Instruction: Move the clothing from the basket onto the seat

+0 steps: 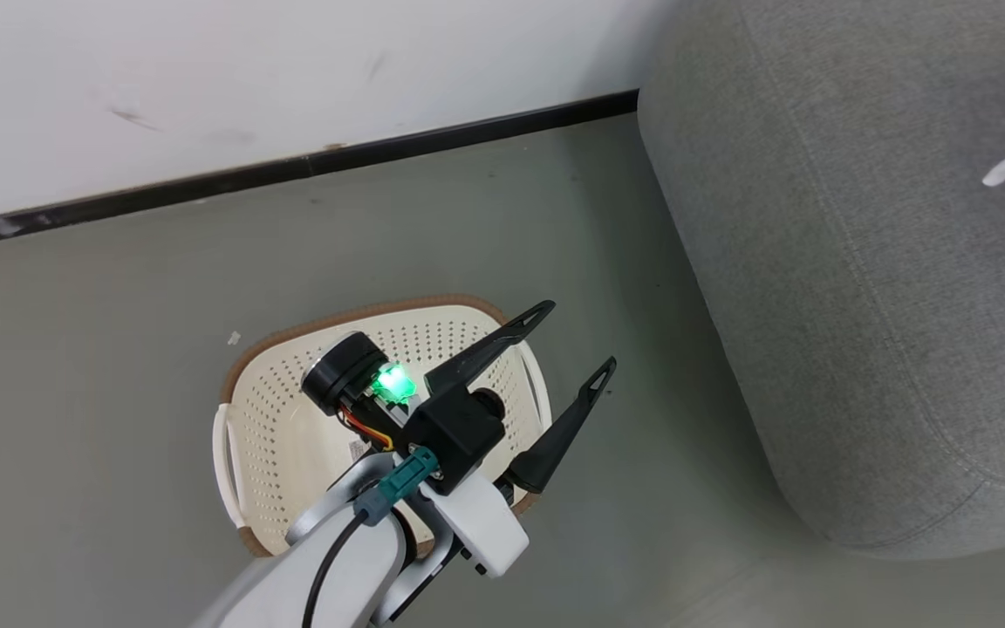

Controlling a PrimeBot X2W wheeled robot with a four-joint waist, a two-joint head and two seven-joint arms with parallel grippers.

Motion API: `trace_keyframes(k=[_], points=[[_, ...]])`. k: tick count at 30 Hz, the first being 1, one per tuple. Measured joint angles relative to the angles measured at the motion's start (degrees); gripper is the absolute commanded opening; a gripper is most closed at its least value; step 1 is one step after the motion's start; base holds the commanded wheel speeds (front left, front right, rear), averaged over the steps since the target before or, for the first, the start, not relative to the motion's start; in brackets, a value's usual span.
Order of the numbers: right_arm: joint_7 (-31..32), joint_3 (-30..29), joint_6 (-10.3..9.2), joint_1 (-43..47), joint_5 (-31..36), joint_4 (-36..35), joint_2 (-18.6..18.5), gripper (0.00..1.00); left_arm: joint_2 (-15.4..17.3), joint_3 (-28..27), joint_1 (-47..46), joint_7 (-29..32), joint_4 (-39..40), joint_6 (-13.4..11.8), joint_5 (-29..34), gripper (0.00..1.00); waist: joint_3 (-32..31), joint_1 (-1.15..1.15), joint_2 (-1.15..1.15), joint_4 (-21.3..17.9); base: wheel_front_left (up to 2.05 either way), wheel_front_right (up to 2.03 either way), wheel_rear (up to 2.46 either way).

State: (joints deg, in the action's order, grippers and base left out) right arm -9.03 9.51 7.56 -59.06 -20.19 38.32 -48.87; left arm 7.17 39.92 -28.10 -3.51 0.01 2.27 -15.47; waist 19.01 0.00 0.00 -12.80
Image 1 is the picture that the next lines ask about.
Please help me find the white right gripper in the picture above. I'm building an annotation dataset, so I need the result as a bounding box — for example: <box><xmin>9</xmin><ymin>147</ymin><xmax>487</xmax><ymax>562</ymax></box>
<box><xmin>419</xmin><ymin>301</ymin><xmax>618</xmax><ymax>578</ymax></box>

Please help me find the cream perforated laundry basket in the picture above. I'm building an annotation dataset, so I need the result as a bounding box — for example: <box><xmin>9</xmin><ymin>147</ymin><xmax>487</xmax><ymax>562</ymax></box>
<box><xmin>213</xmin><ymin>295</ymin><xmax>554</xmax><ymax>560</ymax></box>

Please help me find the grey fabric sofa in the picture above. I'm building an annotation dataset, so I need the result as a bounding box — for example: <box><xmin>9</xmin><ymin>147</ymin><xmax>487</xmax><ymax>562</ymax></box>
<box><xmin>637</xmin><ymin>0</ymin><xmax>1005</xmax><ymax>560</ymax></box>

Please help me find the red and yellow wire bundle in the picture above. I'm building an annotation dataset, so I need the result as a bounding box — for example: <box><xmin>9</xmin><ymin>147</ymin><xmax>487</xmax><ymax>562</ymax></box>
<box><xmin>338</xmin><ymin>406</ymin><xmax>396</xmax><ymax>453</ymax></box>

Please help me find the black cylindrical right gripper motor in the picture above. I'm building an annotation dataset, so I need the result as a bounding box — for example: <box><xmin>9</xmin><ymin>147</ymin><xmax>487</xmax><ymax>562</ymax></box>
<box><xmin>300</xmin><ymin>331</ymin><xmax>391</xmax><ymax>416</ymax></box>

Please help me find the black wall baseboard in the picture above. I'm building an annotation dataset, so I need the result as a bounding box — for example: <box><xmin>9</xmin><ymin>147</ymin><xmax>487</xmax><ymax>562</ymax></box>
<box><xmin>0</xmin><ymin>88</ymin><xmax>641</xmax><ymax>253</ymax></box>

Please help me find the black cable with teal plug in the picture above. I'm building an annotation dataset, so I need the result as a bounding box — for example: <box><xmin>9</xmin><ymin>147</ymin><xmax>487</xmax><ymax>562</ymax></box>
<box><xmin>300</xmin><ymin>448</ymin><xmax>440</xmax><ymax>628</ymax></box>

